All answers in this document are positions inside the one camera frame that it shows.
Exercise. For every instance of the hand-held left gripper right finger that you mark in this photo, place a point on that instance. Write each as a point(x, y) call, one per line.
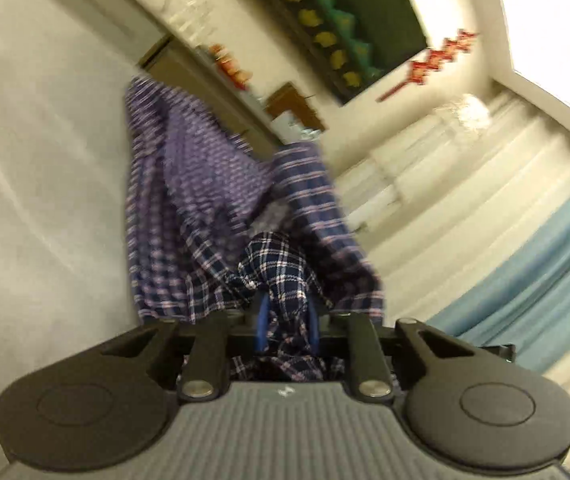
point(314, 330)

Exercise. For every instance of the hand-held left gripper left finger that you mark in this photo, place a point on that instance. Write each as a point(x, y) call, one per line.
point(263, 320)

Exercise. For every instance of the blue plaid shirt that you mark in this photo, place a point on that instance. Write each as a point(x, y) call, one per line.
point(195, 195)

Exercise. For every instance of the brown wooden framed board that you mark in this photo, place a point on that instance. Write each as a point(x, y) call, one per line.
point(290, 100)

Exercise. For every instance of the blue curtain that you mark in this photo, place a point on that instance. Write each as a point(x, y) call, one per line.
point(540, 280)

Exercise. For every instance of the red hanging ornament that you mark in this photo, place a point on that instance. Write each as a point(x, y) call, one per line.
point(435, 62)

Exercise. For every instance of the clear glassware set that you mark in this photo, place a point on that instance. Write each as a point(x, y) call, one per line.
point(192, 20)

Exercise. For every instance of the grey brown sideboard cabinet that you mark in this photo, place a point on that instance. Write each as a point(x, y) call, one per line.
point(115, 10)

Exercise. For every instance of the dark patterned wall tapestry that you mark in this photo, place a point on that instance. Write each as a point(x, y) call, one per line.
point(360, 15)

